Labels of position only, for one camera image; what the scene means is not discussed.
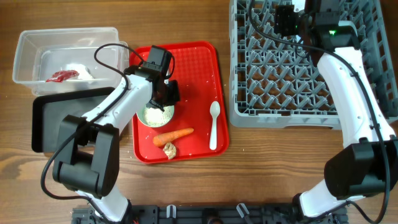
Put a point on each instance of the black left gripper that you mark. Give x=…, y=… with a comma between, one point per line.
x=175, y=97

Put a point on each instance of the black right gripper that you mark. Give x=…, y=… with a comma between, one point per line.
x=286, y=21

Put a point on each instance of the beige food lump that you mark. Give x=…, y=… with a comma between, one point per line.
x=170, y=150

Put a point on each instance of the clear plastic bin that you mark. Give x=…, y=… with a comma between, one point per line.
x=91, y=51

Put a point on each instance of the red plastic tray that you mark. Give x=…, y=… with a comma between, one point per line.
x=199, y=83

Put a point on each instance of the grey dishwasher rack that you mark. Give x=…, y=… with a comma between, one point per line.
x=274, y=85

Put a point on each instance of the black waste bin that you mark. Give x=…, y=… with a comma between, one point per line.
x=48, y=112

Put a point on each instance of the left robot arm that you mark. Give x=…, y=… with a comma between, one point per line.
x=87, y=157

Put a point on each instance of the green bowl with rice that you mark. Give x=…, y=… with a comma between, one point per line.
x=154, y=117

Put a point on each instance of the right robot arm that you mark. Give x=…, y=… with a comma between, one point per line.
x=367, y=165

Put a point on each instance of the orange carrot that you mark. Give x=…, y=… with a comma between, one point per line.
x=163, y=139

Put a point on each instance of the red snack wrapper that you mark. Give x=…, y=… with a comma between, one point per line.
x=62, y=75

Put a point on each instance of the white plastic spoon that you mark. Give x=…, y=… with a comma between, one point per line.
x=215, y=111

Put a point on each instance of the light blue plate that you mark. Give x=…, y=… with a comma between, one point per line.
x=299, y=5

